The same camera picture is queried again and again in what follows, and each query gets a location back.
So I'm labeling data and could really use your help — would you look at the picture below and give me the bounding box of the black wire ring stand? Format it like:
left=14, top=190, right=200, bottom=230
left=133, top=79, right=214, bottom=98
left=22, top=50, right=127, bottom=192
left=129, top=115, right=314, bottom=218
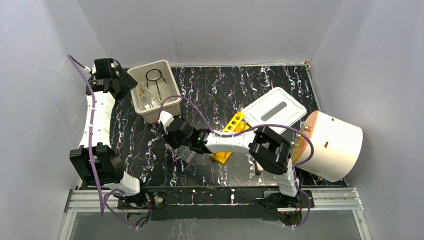
left=145, top=68, right=168, bottom=100

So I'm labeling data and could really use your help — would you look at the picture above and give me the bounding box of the white bin lid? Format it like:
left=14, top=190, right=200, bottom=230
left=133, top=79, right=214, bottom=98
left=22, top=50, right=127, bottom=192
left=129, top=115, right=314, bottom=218
left=241, top=87, right=307, bottom=127

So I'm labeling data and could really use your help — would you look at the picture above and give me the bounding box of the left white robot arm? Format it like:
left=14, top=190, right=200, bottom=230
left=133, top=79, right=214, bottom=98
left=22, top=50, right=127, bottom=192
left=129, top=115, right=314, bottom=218
left=67, top=55, right=150, bottom=208

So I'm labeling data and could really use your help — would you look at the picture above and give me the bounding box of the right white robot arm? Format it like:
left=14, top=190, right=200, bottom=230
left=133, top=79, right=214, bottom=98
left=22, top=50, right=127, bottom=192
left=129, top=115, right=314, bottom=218
left=158, top=116, right=302, bottom=207

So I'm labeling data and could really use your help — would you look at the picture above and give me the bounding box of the clear well plate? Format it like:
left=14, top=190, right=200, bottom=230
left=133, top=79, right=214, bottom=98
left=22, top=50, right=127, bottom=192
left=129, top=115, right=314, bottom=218
left=165, top=143, right=197, bottom=164

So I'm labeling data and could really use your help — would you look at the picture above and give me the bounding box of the beige plastic bin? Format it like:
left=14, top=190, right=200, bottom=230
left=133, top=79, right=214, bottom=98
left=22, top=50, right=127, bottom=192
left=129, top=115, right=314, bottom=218
left=127, top=59, right=182, bottom=124

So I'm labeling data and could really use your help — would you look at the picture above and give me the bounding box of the yellow test tube rack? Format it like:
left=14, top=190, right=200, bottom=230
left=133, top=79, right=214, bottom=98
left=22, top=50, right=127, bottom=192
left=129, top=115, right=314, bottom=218
left=209, top=111, right=249, bottom=166

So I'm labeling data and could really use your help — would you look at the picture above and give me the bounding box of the glass test tube in rack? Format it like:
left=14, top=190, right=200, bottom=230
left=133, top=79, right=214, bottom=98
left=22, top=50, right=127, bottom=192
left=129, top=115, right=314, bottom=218
left=237, top=103, right=244, bottom=113

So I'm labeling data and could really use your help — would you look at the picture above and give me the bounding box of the small beige stopper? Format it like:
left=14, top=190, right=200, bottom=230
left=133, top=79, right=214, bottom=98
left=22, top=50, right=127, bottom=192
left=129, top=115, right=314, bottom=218
left=254, top=160, right=264, bottom=176

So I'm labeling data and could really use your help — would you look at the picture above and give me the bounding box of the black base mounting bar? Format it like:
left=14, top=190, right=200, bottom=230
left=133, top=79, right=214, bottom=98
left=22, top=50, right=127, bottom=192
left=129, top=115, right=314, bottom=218
left=145, top=186, right=292, bottom=222

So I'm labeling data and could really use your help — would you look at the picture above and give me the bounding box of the white centrifuge with orange lid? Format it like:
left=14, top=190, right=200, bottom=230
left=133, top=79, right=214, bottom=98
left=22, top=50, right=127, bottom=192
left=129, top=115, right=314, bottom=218
left=298, top=110, right=363, bottom=183

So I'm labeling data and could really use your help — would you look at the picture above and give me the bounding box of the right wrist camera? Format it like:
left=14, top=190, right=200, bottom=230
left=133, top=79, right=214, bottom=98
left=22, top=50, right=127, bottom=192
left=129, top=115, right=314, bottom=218
left=157, top=110, right=174, bottom=133

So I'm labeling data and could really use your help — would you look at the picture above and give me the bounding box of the aluminium frame rail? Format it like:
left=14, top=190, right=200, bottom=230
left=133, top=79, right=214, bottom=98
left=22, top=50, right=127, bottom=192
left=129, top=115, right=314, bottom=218
left=58, top=186, right=372, bottom=240

